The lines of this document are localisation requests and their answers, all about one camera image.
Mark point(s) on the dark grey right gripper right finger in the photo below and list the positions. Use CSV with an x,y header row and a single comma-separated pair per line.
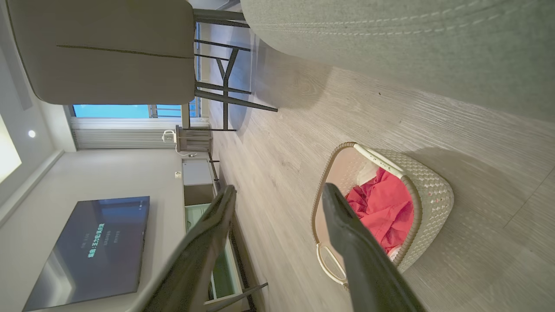
x,y
364,260

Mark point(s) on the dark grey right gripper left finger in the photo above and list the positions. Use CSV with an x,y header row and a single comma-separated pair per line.
x,y
199,260

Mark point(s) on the beige woven laundry basket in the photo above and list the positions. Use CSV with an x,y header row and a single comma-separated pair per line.
x,y
433,195

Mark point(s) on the red garment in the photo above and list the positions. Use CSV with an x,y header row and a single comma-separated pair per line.
x,y
386,208

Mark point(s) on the white and green TV cabinet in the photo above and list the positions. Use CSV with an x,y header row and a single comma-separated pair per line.
x,y
197,173

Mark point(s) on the white garment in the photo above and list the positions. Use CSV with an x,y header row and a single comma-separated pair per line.
x,y
367,173

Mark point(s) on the small wooden side table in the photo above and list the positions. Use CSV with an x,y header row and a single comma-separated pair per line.
x,y
193,139

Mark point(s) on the small white device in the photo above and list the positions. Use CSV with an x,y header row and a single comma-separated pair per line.
x,y
168,136

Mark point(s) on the white pleated curtain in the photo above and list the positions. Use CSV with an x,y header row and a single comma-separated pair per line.
x,y
121,134

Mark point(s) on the window with blue sky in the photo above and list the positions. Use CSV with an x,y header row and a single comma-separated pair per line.
x,y
112,111

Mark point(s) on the grey fabric sofa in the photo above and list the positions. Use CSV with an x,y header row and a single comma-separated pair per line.
x,y
412,43

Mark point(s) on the beige chair with black legs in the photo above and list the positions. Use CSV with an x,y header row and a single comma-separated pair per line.
x,y
108,52

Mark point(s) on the wall-mounted flat screen television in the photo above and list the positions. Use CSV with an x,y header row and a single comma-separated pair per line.
x,y
95,251

